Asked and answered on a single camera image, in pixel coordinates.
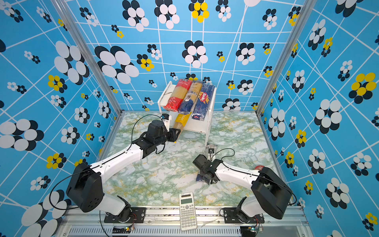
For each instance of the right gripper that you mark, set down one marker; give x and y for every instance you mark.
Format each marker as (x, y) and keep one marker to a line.
(201, 173)

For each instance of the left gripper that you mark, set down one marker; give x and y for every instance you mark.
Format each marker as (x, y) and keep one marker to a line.
(173, 136)

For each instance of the yellow pasta bag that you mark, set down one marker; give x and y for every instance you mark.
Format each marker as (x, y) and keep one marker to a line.
(181, 121)

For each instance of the red spaghetti bag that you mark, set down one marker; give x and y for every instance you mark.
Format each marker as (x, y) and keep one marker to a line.
(178, 95)

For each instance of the blue clear spaghetti bag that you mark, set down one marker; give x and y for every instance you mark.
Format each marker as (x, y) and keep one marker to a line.
(188, 103)

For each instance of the blue Barilla pasta box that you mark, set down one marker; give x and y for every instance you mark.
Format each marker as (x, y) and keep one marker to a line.
(202, 103)

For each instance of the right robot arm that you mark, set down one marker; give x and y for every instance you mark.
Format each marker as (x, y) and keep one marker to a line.
(271, 194)

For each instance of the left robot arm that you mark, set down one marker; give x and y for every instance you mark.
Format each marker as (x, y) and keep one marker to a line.
(85, 188)

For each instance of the white two-tier shelf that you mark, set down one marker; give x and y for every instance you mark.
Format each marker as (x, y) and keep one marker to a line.
(192, 124)

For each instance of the clear grey spaghetti bag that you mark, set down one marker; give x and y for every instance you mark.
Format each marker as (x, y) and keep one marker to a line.
(200, 177)

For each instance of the white calculator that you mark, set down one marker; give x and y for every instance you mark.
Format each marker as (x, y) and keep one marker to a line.
(188, 219)

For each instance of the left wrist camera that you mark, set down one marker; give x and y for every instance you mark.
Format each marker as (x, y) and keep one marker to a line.
(166, 118)

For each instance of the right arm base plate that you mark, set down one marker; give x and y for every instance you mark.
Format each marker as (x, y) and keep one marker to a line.
(234, 216)

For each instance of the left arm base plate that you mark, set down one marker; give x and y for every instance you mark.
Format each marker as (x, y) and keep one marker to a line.
(128, 216)

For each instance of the aluminium front rail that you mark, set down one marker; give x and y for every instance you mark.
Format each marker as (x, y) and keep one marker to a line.
(167, 221)

